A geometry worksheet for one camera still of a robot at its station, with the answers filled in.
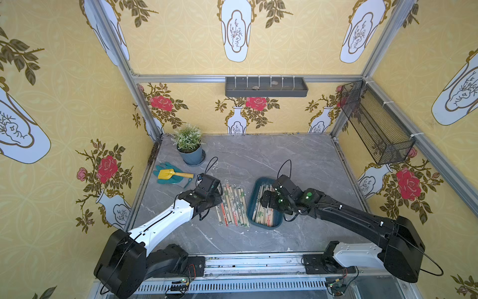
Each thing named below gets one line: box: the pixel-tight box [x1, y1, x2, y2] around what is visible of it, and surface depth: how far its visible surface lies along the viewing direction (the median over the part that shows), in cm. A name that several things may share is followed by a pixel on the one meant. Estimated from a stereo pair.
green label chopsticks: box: [232, 185, 244, 227], surface depth 92 cm
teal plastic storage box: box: [247, 176, 285, 230], surface depth 88 cm
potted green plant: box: [171, 123, 207, 166], surface depth 99 cm
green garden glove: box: [152, 161, 185, 185], surface depth 102 cm
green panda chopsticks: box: [223, 185, 233, 224], surface depth 92 cm
